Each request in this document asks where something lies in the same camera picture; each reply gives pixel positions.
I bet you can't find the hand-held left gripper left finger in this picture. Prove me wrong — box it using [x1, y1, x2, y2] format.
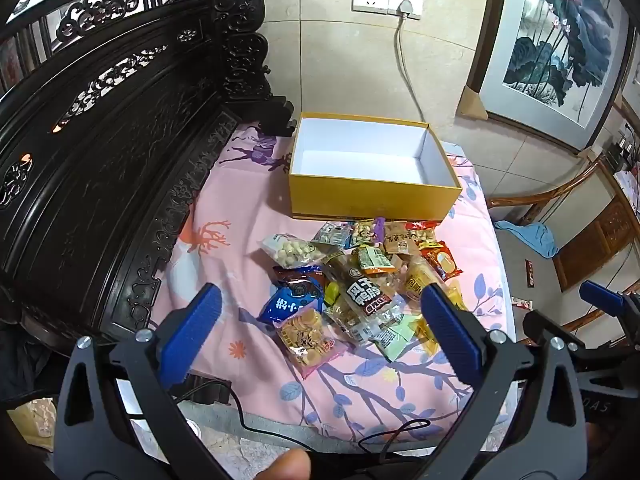
[52, 282, 236, 480]

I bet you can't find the wooden armchair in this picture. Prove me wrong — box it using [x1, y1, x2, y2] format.
[486, 156, 640, 348]

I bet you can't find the pink printed blanket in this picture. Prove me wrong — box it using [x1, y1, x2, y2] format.
[165, 122, 516, 456]

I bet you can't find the green edged silver packet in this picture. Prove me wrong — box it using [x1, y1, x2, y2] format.
[311, 221, 353, 250]

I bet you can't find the framed lotus painting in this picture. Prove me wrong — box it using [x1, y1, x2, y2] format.
[467, 0, 636, 153]

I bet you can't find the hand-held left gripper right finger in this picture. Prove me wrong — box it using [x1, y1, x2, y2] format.
[415, 282, 587, 480]

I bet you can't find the yellow cardboard box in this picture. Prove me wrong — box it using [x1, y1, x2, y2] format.
[287, 111, 463, 222]

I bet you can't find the pile of snack packets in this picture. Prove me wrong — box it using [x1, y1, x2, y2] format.
[259, 216, 468, 380]

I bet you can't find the black cable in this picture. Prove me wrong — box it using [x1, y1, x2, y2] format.
[175, 379, 436, 463]

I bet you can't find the purple and blue peanut packet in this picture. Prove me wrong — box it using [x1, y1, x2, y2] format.
[350, 216, 387, 251]

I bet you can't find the person's left hand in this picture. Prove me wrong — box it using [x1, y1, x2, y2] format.
[257, 449, 311, 480]

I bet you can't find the dark carved wooden bench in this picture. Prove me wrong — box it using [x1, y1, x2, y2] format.
[0, 0, 301, 356]

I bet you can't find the cardboard corner protector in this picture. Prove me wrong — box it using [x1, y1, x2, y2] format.
[457, 85, 488, 121]

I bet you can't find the grey power cable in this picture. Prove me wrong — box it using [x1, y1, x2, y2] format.
[395, 12, 433, 123]

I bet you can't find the black power adapter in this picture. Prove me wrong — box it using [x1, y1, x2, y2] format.
[192, 370, 235, 407]

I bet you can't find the carved wooden side table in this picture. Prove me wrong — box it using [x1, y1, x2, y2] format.
[552, 160, 640, 293]

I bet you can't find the blue cloth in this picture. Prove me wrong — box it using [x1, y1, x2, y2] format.
[492, 220, 558, 259]

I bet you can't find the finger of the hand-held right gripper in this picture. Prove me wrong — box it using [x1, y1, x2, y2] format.
[579, 280, 640, 356]
[521, 309, 601, 356]

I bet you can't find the round cracker packet pink edge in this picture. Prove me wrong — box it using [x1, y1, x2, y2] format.
[274, 306, 347, 380]

